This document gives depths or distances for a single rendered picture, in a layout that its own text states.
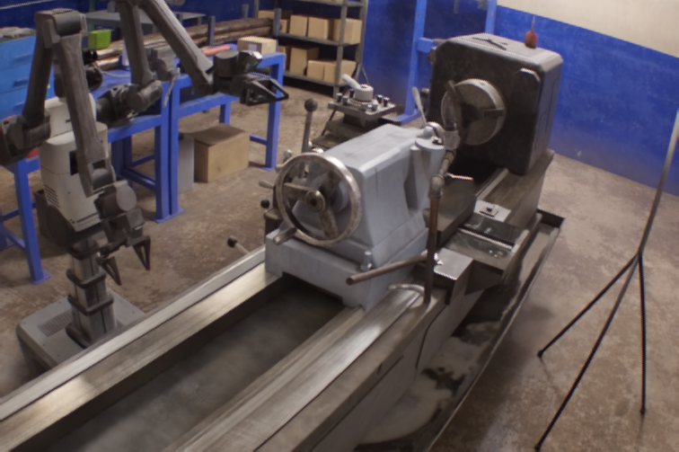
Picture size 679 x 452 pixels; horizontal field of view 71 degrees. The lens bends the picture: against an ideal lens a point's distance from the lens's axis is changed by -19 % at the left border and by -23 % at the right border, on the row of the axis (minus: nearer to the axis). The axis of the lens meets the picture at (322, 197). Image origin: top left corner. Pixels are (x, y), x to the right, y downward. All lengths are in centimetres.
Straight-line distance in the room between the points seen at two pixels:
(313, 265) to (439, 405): 67
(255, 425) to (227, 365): 33
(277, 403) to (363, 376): 21
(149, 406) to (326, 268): 56
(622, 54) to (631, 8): 48
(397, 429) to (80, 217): 119
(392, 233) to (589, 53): 439
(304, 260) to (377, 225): 20
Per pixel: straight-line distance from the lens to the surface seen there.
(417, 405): 183
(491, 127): 225
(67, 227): 189
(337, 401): 119
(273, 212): 194
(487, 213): 195
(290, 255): 149
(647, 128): 571
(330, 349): 131
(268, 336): 152
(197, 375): 138
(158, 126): 337
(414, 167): 159
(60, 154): 178
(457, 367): 200
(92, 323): 213
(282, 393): 119
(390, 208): 149
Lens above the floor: 167
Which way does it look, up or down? 25 degrees down
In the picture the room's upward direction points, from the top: 6 degrees clockwise
